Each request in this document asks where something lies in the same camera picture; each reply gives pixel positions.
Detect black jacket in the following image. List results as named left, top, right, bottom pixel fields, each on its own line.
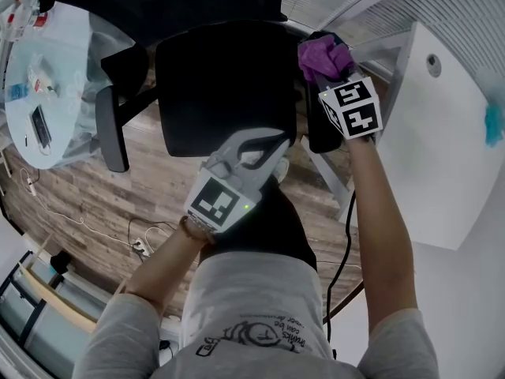
left=30, top=0, right=291, bottom=94

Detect brown beaded bracelet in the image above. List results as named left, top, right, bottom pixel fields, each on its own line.
left=178, top=215, right=217, bottom=247

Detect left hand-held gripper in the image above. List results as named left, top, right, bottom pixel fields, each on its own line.
left=184, top=129, right=292, bottom=235

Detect black office chair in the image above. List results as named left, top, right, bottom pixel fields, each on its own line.
left=29, top=0, right=345, bottom=173

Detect teal cloth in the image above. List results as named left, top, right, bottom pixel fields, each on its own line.
left=484, top=103, right=505, bottom=148

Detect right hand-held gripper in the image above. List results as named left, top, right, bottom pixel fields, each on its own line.
left=315, top=73, right=385, bottom=141

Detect small clear bottle red label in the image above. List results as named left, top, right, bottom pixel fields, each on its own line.
left=26, top=53, right=60, bottom=94

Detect grey cable grommet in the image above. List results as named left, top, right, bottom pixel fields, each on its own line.
left=425, top=53, right=442, bottom=79

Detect black floor cable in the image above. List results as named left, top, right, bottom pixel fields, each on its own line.
left=126, top=217, right=179, bottom=264

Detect white charging cable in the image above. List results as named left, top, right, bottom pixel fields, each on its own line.
left=144, top=226, right=177, bottom=254

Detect grey printed t-shirt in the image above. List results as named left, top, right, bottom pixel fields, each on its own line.
left=70, top=250, right=441, bottom=379

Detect round light-blue table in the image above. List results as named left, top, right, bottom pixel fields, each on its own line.
left=3, top=4, right=137, bottom=170

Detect clear plastic bottle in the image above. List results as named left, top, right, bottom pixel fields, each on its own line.
left=3, top=25, right=28, bottom=41

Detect person's black trousers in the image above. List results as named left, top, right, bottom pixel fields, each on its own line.
left=199, top=175, right=319, bottom=272

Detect white square table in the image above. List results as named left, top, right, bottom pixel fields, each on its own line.
left=305, top=21, right=505, bottom=251

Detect person's right forearm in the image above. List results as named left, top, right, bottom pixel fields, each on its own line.
left=346, top=134, right=419, bottom=331

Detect white power cable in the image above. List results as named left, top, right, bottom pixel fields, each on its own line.
left=19, top=167, right=137, bottom=248

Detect purple cloth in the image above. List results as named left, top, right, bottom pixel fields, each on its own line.
left=297, top=32, right=354, bottom=82

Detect black cap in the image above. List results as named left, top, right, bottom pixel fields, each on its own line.
left=50, top=250, right=74, bottom=275

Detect black framed glass cabinet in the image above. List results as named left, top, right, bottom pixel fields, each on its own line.
left=0, top=250, right=66, bottom=353

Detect person's left forearm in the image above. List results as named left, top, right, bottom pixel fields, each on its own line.
left=124, top=223, right=216, bottom=319

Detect red label water bottle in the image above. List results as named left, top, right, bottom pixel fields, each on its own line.
left=14, top=0, right=43, bottom=15
left=7, top=12, right=49, bottom=31

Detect light wooden rack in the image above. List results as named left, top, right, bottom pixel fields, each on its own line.
left=17, top=233, right=99, bottom=333

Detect blue label water bottle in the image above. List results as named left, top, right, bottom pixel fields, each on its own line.
left=4, top=84, right=31, bottom=103

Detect dark teal bag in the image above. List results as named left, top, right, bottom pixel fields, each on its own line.
left=311, top=30, right=354, bottom=53

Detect black smartphone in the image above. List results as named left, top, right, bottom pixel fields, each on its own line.
left=30, top=105, right=53, bottom=149

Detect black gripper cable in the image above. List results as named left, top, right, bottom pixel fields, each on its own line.
left=323, top=189, right=358, bottom=355

